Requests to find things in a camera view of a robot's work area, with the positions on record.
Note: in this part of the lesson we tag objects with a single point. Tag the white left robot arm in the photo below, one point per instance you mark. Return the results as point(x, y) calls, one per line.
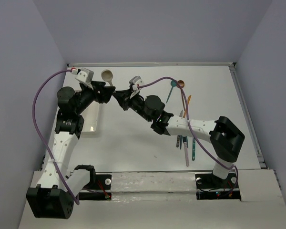
point(56, 192)

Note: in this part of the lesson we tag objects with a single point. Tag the orange plastic knife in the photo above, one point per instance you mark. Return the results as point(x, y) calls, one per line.
point(186, 105)

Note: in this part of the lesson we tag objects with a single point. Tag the teal plastic spoon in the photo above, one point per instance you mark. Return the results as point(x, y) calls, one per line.
point(173, 84)

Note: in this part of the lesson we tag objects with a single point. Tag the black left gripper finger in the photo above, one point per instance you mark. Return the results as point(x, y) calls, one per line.
point(100, 92)
point(108, 91)

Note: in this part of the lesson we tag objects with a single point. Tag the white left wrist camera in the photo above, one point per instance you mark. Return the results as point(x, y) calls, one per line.
point(85, 76)

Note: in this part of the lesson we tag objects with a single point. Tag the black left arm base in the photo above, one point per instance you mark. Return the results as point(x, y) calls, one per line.
point(95, 186)

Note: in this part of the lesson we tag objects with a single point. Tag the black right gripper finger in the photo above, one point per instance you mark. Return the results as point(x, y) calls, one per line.
point(122, 100)
point(123, 93)

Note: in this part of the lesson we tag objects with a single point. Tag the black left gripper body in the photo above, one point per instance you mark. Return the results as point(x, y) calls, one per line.
point(87, 95)

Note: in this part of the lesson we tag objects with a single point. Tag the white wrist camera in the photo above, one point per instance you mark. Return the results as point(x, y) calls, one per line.
point(85, 76)
point(135, 84)

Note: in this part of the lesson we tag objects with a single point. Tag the white right container tray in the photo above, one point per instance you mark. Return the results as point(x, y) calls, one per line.
point(91, 116)

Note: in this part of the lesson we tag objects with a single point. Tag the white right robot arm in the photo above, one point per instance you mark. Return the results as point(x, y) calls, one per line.
point(225, 137)

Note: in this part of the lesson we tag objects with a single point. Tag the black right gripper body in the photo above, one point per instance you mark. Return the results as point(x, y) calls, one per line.
point(136, 103)

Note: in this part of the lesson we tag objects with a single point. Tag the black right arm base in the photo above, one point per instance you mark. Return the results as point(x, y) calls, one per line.
point(210, 187)

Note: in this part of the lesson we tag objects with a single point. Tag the knife with pink handle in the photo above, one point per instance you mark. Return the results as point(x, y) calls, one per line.
point(186, 151)

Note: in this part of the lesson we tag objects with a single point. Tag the copper metal spoon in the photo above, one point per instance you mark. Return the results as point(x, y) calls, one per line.
point(180, 85)

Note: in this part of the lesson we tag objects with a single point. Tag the beige plastic spoon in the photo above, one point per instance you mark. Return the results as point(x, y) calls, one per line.
point(107, 76)

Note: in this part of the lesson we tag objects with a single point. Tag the knife with teal handle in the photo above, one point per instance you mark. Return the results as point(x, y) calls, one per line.
point(193, 149)

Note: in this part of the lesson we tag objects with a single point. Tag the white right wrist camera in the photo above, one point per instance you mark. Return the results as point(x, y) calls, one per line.
point(135, 84)

